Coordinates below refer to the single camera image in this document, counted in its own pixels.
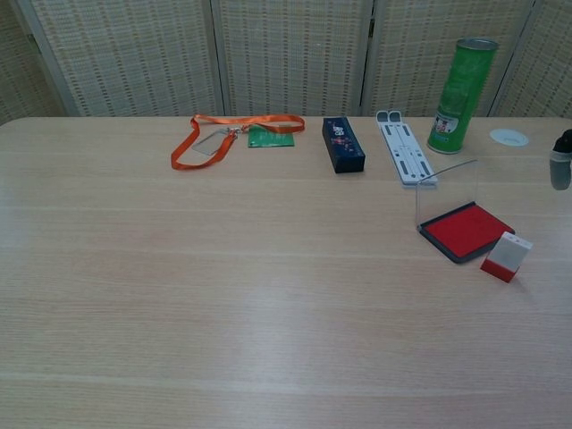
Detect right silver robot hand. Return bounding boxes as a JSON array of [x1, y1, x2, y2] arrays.
[[548, 129, 572, 191]]

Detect small red stamp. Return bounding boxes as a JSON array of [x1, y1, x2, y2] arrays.
[[480, 231, 534, 283]]

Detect woven folding screen panel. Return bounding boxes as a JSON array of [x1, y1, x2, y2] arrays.
[[13, 0, 227, 118], [209, 0, 374, 118], [360, 0, 537, 118], [0, 0, 80, 129], [489, 0, 572, 118]]

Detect red ink pad clear lid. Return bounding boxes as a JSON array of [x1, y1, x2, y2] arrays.
[[415, 159, 516, 265]]

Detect green cylindrical can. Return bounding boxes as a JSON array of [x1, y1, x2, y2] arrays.
[[426, 37, 500, 155]]

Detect white folding laptop stand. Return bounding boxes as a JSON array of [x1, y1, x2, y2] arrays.
[[375, 109, 440, 189]]

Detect dark blue rectangular box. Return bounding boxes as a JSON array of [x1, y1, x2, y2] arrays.
[[322, 116, 366, 174]]

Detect green card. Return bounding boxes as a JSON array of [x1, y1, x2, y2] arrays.
[[248, 124, 297, 148]]

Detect clear badge holder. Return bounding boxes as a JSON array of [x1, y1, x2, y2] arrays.
[[192, 129, 238, 156]]

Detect white round cable grommet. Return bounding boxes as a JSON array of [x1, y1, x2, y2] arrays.
[[488, 128, 530, 147]]

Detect orange lanyard strap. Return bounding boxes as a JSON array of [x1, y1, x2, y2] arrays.
[[170, 114, 307, 171]]

